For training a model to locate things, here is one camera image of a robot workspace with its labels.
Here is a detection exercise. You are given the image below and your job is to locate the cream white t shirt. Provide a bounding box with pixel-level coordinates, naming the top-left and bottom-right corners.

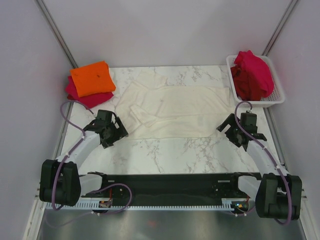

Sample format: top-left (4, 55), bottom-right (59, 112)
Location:
top-left (115, 71), bottom-right (233, 140)

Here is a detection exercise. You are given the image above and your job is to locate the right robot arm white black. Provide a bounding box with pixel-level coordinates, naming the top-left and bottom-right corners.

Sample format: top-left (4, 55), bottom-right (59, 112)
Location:
top-left (217, 111), bottom-right (302, 222)

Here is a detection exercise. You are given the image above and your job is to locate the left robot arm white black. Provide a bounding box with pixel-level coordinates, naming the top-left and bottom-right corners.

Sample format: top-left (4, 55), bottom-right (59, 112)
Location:
top-left (39, 109), bottom-right (129, 210)

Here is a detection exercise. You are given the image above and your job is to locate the folded magenta t shirt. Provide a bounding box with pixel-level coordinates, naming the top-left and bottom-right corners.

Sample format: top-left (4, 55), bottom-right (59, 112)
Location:
top-left (65, 76), bottom-right (114, 109)

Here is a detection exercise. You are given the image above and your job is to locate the white plastic basket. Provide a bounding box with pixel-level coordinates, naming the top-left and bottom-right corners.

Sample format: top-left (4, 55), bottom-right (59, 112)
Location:
top-left (226, 55), bottom-right (285, 108)

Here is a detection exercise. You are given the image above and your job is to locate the folded orange t shirt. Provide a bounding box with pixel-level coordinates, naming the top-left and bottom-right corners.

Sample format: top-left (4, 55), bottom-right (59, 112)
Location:
top-left (69, 61), bottom-right (116, 97)

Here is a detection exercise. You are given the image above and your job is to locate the crumpled magenta t shirt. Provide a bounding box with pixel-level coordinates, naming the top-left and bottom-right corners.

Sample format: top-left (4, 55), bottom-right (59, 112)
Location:
top-left (234, 50), bottom-right (274, 101)

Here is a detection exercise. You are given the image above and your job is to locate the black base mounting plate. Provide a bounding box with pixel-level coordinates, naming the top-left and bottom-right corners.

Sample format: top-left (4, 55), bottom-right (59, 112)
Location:
top-left (85, 172), bottom-right (247, 205)

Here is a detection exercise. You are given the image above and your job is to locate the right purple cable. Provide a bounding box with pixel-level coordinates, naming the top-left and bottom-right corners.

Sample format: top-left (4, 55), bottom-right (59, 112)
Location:
top-left (229, 100), bottom-right (295, 224)

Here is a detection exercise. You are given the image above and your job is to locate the purple cable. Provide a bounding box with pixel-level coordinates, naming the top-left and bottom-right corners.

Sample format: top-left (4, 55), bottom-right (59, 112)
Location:
top-left (229, 100), bottom-right (295, 224)
top-left (44, 100), bottom-right (133, 228)

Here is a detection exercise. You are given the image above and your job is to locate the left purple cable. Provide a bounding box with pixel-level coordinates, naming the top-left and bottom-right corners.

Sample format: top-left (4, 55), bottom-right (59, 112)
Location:
top-left (44, 100), bottom-right (133, 228)

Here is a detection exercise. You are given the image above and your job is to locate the right corner metal post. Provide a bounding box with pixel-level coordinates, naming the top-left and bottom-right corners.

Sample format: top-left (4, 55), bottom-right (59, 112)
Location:
top-left (262, 0), bottom-right (301, 56)

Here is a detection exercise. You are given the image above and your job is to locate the corner metal post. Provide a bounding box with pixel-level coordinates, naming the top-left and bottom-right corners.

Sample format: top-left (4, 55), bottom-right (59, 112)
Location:
top-left (35, 0), bottom-right (78, 68)
top-left (262, 0), bottom-right (301, 56)

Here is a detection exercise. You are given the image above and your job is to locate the white slotted cable duct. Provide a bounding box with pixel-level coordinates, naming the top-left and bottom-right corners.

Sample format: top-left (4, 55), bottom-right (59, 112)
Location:
top-left (61, 198), bottom-right (250, 211)

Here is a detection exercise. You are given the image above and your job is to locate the left corner metal post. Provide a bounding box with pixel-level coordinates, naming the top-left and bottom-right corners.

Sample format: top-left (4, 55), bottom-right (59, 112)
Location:
top-left (35, 0), bottom-right (78, 68)

